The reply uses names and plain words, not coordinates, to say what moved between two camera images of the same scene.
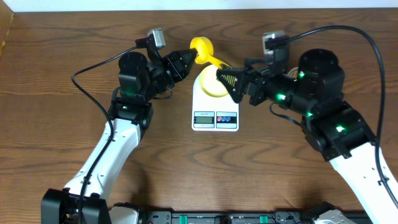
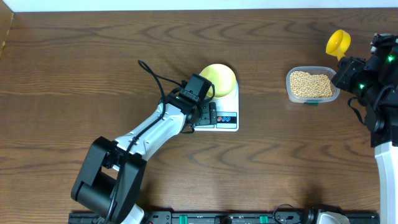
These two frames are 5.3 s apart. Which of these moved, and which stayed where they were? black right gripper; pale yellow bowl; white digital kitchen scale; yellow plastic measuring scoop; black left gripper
Moved: black left gripper; black right gripper; yellow plastic measuring scoop
Stayed: pale yellow bowl; white digital kitchen scale
